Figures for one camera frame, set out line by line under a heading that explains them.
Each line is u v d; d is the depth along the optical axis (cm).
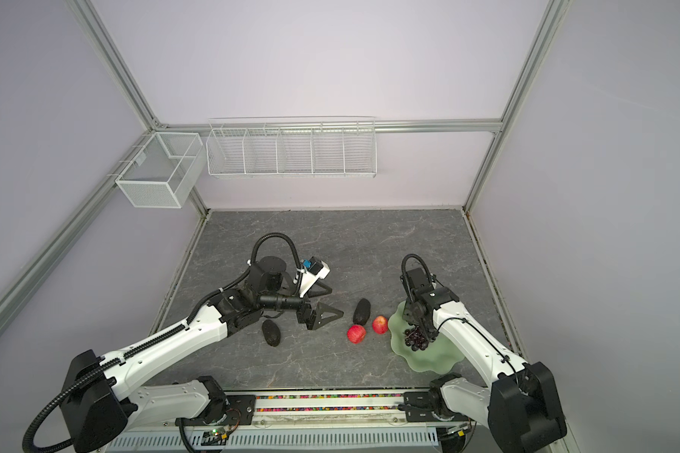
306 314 62
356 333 82
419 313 59
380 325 85
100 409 38
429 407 73
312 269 62
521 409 40
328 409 75
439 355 83
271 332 84
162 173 98
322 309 61
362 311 87
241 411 73
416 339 80
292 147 97
